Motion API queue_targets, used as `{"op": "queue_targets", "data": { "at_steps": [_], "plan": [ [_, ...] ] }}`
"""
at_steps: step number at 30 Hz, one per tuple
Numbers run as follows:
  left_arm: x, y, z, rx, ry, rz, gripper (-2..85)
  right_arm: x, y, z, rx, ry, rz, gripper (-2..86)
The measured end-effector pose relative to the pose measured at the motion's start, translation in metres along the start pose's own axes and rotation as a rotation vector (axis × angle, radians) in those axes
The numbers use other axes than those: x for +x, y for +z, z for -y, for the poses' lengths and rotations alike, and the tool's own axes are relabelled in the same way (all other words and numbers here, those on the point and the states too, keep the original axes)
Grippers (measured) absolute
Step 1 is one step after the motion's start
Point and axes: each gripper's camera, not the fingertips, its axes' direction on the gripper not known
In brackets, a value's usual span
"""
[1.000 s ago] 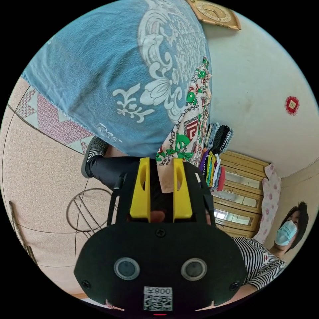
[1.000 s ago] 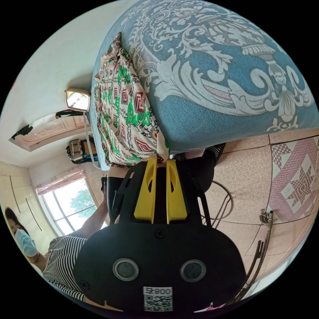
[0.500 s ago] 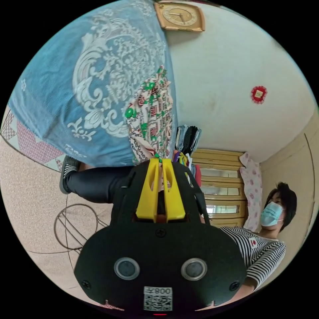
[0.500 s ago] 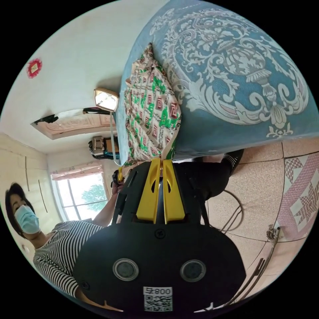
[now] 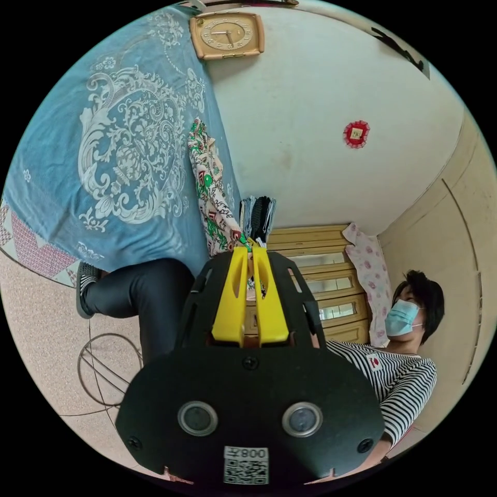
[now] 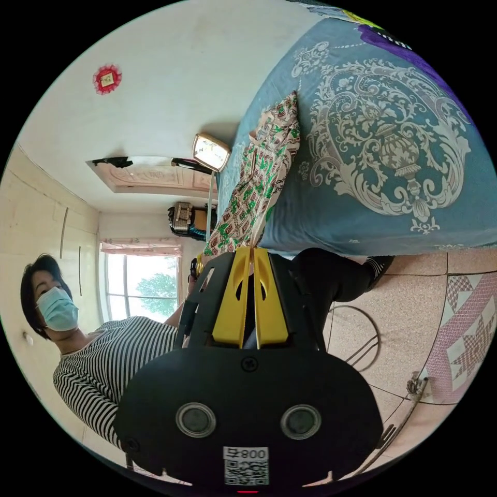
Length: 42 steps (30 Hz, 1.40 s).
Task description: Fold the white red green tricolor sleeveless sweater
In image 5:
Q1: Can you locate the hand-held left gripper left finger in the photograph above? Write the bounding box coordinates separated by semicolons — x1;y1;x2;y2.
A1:
211;246;250;345

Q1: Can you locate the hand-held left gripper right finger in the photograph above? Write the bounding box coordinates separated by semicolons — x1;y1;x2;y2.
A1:
251;244;291;345

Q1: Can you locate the white red green sleeveless sweater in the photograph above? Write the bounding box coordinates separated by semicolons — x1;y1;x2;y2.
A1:
187;118;250;258

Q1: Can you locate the person's left forearm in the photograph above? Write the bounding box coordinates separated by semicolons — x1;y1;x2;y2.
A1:
363;431;393;469

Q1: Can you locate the yellow wooden cupboard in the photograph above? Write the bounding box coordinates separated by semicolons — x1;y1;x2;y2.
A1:
244;224;370;347

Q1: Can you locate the pile of clothes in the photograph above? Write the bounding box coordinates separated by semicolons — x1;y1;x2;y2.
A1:
238;195;277;249

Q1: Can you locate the pink floral hanging cloth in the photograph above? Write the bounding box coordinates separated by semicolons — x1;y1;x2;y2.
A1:
341;222;393;349

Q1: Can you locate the person's body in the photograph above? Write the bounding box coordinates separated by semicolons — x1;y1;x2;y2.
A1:
75;257;446;466

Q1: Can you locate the red round wall ornament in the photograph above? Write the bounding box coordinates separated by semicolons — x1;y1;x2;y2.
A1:
342;120;371;150

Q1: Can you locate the square tan wall clock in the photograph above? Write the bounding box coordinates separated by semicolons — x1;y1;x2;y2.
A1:
189;11;266;61

